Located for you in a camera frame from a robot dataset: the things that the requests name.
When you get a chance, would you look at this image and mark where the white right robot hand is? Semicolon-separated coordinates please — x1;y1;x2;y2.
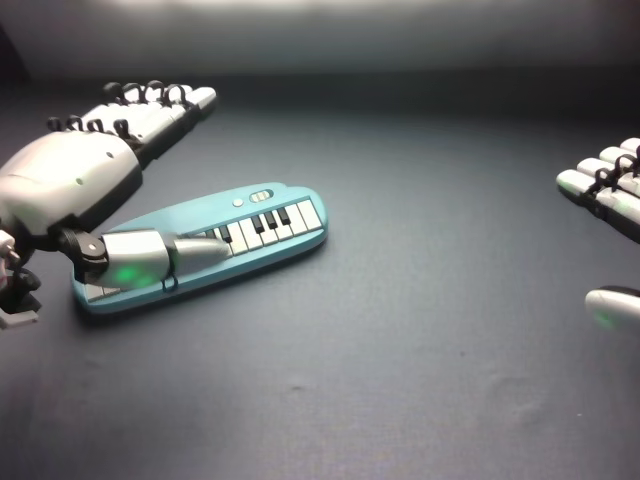
555;137;640;332

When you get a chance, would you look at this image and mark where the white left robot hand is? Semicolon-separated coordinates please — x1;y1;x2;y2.
0;79;233;293

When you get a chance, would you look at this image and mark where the teal toy piano keyboard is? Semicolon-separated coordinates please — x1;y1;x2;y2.
71;181;330;316

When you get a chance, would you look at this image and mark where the grey table cloth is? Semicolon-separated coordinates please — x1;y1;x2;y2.
0;72;640;480

